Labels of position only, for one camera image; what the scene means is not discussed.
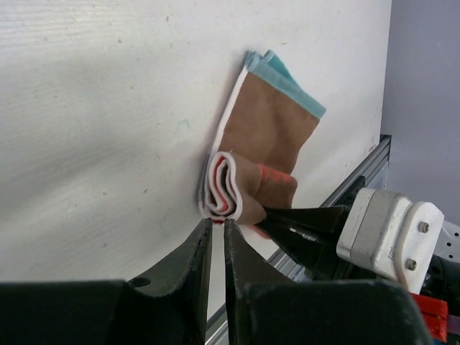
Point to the brown orange towel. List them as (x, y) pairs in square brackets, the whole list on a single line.
[(265, 123)]

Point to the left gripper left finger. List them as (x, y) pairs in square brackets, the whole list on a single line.
[(167, 304)]

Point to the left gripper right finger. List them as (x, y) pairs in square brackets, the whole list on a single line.
[(265, 307)]

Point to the aluminium mounting rail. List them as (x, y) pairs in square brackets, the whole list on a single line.
[(371, 173)]

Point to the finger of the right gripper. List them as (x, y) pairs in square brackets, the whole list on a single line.
[(318, 258), (323, 224)]

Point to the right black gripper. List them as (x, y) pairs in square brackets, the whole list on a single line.
[(441, 279)]

